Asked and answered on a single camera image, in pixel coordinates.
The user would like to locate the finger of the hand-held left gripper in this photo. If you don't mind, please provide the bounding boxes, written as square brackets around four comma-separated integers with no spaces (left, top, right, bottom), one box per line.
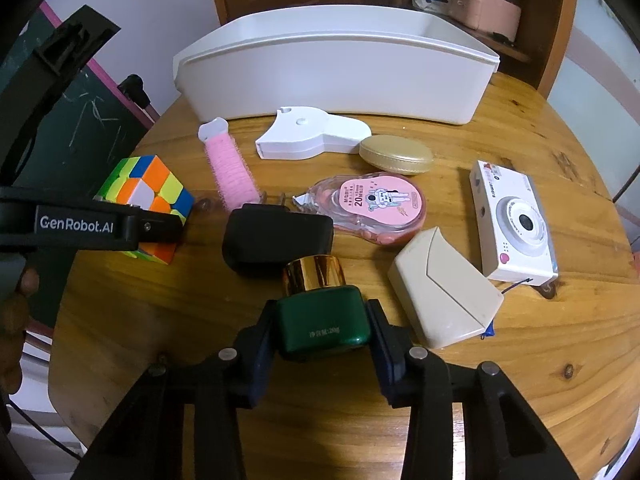
[0,4,122,181]
[135,207,184,251]

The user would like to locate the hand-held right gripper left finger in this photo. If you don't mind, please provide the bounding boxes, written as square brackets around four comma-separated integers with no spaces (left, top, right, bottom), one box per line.
[70,300,281,480]

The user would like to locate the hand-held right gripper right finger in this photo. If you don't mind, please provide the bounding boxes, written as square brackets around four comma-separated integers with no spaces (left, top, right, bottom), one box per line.
[367,299,591,480]

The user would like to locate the colourful puzzle cube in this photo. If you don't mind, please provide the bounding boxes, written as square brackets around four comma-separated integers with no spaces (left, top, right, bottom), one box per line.
[94,155,195,265]

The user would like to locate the green bottle with gold cap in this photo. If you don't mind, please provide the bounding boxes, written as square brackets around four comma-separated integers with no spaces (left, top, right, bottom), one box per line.
[274,255,373,363]

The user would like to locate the beige envelope-shaped case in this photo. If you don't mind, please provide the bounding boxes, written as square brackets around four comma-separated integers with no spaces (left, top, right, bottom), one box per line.
[388,226,505,350]

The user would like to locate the pink hair roller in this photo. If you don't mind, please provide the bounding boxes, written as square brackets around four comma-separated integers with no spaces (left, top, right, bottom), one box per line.
[197,116,262,212]

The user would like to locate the black power adapter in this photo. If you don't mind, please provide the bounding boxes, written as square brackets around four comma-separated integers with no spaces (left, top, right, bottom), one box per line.
[221,192,335,278]

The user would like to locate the white toy camera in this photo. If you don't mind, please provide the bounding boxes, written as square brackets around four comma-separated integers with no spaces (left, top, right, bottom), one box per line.
[469,160,559,286]

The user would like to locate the gold oval case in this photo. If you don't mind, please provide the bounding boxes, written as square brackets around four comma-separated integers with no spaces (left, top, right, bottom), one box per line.
[359,135,435,177]

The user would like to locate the white plastic storage bin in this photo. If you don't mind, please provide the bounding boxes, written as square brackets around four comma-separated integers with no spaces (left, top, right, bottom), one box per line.
[172,8,501,126]

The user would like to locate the person's left hand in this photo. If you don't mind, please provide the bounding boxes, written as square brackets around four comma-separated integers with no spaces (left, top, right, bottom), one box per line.
[0,267,41,396]

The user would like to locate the black easel knob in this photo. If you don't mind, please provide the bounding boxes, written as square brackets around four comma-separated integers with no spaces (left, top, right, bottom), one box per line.
[118,74,151,108]

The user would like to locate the pink correction tape dispenser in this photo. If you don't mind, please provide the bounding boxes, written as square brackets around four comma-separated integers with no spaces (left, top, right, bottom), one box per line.
[292,172,427,247]

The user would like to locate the white plastic tape measure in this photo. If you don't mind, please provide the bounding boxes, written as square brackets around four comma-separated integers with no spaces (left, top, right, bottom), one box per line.
[255,105,373,161]

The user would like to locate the frosted glass wardrobe door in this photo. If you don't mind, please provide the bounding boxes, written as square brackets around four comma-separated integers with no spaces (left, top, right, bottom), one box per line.
[545,0,640,251]

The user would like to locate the green chalkboard with pink frame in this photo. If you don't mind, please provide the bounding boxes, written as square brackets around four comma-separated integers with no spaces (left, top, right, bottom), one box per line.
[0,0,156,341]

